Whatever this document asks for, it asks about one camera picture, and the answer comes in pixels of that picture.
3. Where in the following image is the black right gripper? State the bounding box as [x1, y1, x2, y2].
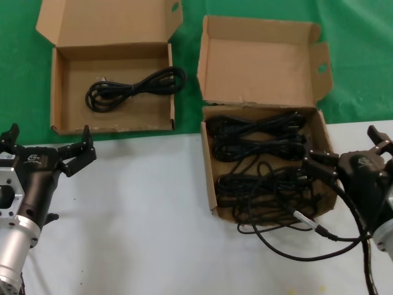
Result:
[302, 125, 393, 231]

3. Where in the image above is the green tablecloth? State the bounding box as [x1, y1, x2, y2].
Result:
[0, 0, 393, 145]

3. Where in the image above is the right arm braided black cable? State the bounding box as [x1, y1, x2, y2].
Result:
[334, 184, 380, 295]

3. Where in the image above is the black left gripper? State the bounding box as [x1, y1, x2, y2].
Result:
[0, 122, 98, 230]

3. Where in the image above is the black power cord bundle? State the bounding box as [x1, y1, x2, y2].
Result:
[85, 66, 187, 112]
[213, 135, 309, 162]
[204, 111, 300, 139]

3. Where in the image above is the thin cable with silver connector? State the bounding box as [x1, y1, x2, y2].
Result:
[236, 208, 372, 262]

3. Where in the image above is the thin black cable tangle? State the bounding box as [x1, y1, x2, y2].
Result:
[216, 161, 328, 227]

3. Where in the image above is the torn-hinge open cardboard box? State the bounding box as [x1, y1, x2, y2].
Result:
[197, 15, 341, 221]

